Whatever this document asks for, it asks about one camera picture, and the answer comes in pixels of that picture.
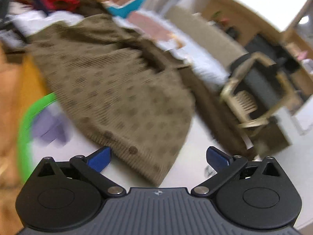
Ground brown polka dot garment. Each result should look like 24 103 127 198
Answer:
28 14 247 186

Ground beige office chair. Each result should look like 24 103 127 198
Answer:
220 52 296 138

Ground beige bed headboard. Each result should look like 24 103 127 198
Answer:
165 5 247 67

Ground pink gift box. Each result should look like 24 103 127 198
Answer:
127 12 185 49

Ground white quilted mattress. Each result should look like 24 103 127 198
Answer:
8 10 229 91

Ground wooden desk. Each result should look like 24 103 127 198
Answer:
195 0 313 98

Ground brown cardboard sheet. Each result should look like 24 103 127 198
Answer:
0 53 49 137

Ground blue toy box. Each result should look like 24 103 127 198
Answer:
103 0 146 19

